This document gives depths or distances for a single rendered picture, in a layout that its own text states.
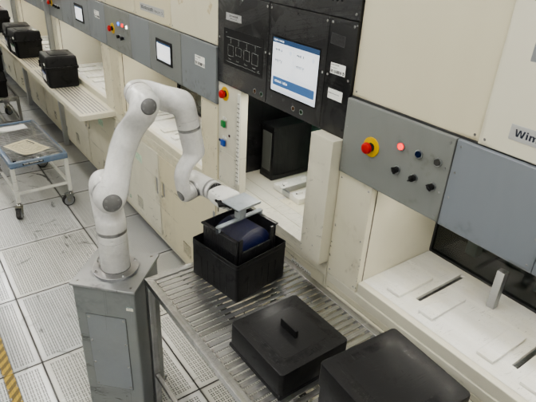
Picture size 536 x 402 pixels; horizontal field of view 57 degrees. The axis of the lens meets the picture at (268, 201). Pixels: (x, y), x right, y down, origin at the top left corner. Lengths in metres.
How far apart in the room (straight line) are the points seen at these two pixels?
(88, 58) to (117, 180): 3.39
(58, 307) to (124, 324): 1.14
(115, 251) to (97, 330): 0.38
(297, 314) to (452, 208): 0.65
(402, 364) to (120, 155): 1.20
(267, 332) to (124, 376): 0.91
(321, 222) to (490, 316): 0.69
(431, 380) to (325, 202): 0.76
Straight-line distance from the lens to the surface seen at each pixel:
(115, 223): 2.04
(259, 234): 1.99
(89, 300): 2.19
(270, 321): 1.76
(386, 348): 1.52
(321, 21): 1.85
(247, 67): 2.24
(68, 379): 2.86
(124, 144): 1.91
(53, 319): 3.22
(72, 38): 5.16
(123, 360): 2.35
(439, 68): 1.53
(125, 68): 3.72
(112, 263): 2.13
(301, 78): 1.94
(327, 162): 1.82
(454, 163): 1.52
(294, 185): 2.57
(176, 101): 1.92
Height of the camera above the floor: 2.04
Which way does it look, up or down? 28 degrees down
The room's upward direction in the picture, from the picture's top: 3 degrees clockwise
